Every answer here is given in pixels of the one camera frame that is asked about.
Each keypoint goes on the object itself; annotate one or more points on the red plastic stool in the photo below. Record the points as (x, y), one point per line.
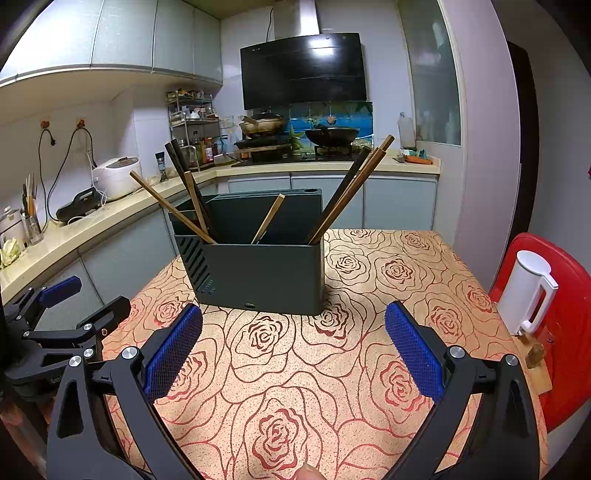
(568, 360)

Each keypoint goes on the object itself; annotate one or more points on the orange green cleaning cloths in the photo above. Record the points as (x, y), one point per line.
(415, 159)

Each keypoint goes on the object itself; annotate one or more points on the white plastic bottle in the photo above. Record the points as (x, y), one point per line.
(406, 131)

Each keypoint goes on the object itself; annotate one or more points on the dark grey utensil holder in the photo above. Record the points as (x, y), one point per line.
(263, 272)

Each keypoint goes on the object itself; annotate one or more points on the glass jar with lid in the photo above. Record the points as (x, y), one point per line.
(10, 224)

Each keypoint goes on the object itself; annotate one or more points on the black gas stove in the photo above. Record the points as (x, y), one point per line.
(300, 158)

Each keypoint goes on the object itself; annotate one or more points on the person's right hand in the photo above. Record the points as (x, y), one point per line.
(309, 474)

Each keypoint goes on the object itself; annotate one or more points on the metal spice rack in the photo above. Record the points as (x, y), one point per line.
(194, 120)

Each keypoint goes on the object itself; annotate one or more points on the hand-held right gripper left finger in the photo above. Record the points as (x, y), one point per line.
(173, 350)

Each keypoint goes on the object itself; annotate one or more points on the black countertop appliance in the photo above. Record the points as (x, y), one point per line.
(76, 206)

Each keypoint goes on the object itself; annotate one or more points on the white rice cooker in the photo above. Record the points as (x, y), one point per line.
(117, 180)

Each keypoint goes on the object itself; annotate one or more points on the pale bamboo chopstick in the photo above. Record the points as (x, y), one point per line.
(270, 217)

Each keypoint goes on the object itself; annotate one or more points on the dark door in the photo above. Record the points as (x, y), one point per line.
(524, 138)

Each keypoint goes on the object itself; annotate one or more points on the napa cabbage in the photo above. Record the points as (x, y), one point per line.
(11, 254)

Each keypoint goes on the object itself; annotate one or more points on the black induction cooker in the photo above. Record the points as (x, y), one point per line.
(263, 147)

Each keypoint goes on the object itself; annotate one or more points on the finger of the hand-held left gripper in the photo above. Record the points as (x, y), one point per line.
(101, 318)
(60, 288)

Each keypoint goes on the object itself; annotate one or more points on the frosted glass window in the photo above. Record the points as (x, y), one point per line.
(429, 74)

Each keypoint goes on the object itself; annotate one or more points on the black range hood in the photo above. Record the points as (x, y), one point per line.
(304, 69)

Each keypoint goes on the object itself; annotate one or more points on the grey upper kitchen cabinets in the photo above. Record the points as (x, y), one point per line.
(124, 32)

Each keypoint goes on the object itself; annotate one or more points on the black wok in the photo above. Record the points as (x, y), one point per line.
(332, 134)

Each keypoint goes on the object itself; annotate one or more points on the blue backsplash picture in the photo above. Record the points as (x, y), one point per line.
(323, 113)

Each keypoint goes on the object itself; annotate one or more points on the light brown wooden chopstick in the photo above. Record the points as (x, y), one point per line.
(171, 205)
(377, 153)
(389, 141)

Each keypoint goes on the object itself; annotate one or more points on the metal cup with utensils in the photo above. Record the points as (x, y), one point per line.
(33, 228)

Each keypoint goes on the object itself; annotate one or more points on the black capped seasoning bottle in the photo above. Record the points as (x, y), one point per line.
(161, 168)

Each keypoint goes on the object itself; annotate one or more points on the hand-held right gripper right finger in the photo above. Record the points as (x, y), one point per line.
(413, 350)

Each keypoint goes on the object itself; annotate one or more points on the dark brown wooden chopstick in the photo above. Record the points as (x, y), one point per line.
(184, 170)
(358, 164)
(178, 171)

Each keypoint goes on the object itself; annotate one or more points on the golden frying pan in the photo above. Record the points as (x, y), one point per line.
(263, 123)

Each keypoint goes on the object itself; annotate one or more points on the rose printed tablecloth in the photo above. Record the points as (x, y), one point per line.
(300, 369)

